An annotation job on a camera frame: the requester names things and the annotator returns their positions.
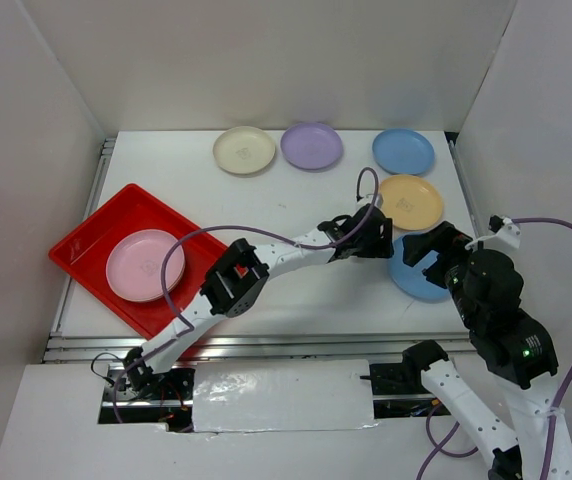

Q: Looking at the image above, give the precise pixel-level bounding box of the orange plate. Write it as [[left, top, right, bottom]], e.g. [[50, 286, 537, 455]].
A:
[[379, 174, 444, 231]]

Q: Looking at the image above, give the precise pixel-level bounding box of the blue plate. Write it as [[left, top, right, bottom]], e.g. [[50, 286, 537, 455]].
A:
[[372, 128, 435, 175], [387, 235, 450, 303]]

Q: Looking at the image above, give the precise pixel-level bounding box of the pink plate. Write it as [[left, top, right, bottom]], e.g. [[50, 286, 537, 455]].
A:
[[105, 229, 177, 303]]

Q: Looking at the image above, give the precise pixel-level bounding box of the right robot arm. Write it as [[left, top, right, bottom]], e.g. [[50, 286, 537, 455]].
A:
[[401, 216, 572, 479]]

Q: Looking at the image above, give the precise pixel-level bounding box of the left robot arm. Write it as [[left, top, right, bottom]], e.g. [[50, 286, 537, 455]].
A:
[[123, 204, 393, 399]]

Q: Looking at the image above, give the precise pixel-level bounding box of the red plastic bin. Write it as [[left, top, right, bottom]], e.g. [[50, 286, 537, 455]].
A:
[[49, 183, 227, 340]]

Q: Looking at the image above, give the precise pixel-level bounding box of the purple plate at back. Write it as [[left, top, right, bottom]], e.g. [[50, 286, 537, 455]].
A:
[[280, 123, 344, 171]]

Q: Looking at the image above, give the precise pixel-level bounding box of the cream plate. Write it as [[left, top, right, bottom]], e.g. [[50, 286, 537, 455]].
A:
[[212, 126, 277, 176]]

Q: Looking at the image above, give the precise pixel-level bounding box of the white foil-edged panel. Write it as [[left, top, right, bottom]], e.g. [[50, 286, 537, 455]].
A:
[[192, 360, 377, 433]]

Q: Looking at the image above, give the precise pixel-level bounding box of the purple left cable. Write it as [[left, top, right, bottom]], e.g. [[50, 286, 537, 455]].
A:
[[110, 167, 381, 426]]

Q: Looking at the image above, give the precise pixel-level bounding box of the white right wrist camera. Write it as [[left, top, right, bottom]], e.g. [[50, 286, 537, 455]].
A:
[[465, 215, 521, 254]]

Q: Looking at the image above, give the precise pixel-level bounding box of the aluminium front rail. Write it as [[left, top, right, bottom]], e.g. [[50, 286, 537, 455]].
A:
[[42, 333, 474, 364]]

